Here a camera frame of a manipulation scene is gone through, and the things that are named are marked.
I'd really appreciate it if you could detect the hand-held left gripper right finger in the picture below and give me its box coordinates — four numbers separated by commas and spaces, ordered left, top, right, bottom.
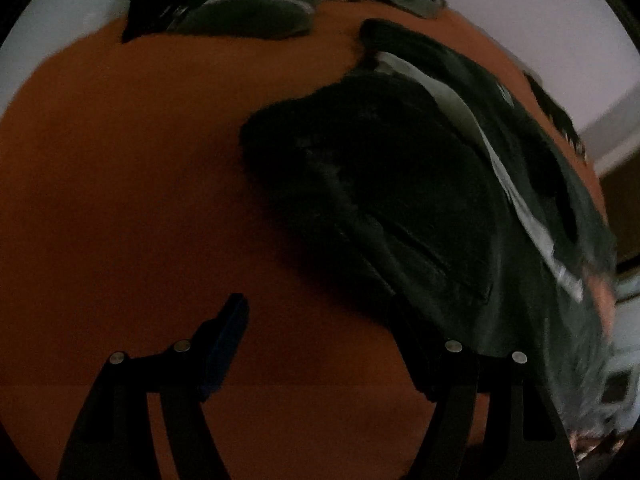
394, 305, 582, 480

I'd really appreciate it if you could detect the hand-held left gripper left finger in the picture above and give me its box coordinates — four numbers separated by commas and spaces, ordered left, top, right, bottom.
57, 293, 250, 480

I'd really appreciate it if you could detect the folded black printed garment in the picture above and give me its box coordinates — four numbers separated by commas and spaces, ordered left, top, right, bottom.
524, 72, 589, 161

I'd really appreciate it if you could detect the grey-green jacket with striped cuff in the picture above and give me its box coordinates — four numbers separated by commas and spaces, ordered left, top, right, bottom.
170, 0, 447, 42

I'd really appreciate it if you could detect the wooden door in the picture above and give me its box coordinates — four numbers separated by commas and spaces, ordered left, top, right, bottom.
599, 160, 640, 267

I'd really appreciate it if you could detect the orange blanket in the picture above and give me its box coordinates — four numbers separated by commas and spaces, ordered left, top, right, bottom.
0, 2, 618, 480

